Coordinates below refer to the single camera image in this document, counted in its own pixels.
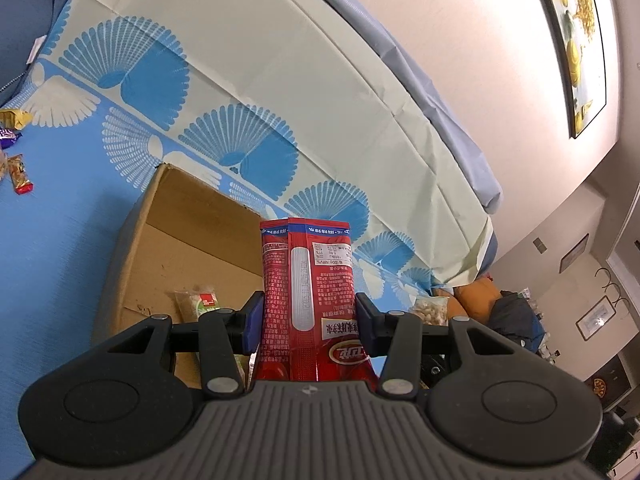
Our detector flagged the red-ended nut bar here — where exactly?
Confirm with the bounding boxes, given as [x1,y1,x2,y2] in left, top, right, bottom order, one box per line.
[7,154,35,196]

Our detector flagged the tall red snack packet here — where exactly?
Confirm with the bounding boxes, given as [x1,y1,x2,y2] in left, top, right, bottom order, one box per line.
[248,217,378,394]

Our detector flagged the blue fan-print sheet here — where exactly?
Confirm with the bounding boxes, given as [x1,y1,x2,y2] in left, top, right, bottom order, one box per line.
[0,0,501,461]

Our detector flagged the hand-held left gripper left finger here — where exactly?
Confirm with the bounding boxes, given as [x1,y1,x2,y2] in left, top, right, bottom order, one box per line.
[100,292,264,399]

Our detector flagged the white snack packet green label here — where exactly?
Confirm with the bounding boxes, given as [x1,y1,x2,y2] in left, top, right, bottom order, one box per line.
[173,287,221,322]

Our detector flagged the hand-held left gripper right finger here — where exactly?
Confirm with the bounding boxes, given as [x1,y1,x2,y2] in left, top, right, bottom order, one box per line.
[354,292,521,399]

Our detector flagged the framed yellow wall painting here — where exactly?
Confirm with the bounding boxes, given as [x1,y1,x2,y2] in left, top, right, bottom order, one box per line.
[525,0,608,139]

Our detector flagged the clear bag of white snacks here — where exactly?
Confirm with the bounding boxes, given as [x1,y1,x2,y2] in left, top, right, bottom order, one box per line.
[409,295,451,326]

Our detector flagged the black wall hooks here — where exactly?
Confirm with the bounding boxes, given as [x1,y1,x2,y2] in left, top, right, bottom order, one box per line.
[595,267,632,311]

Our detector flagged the dark clothes pile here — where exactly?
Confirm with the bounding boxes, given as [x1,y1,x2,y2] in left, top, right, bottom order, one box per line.
[487,290,543,353]

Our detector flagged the cardboard box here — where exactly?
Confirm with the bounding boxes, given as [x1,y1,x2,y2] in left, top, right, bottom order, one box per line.
[91,162,266,392]

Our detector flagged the small dark picture frame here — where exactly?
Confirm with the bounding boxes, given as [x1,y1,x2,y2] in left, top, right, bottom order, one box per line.
[559,234,590,274]

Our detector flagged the gold snack packet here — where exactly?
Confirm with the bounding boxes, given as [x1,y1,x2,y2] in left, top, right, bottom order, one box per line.
[0,109,32,129]

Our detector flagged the orange pillow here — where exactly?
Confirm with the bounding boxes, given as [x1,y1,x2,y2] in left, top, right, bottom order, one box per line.
[432,278,502,323]

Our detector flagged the black cabinet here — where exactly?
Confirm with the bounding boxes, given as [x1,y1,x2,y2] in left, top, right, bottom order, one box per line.
[582,355,640,411]

